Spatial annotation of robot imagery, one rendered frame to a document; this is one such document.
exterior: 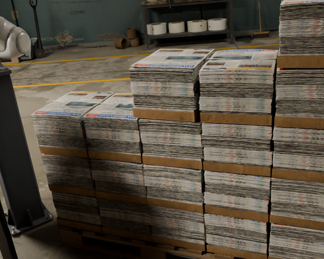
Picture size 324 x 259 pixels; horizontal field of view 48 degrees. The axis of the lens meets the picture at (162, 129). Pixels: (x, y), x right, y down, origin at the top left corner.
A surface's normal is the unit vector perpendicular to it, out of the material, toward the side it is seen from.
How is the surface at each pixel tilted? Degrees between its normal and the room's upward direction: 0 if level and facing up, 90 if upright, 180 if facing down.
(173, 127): 90
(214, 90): 90
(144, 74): 90
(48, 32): 90
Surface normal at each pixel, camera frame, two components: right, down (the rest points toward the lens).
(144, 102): -0.36, 0.40
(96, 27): -0.03, 0.39
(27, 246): -0.08, -0.91
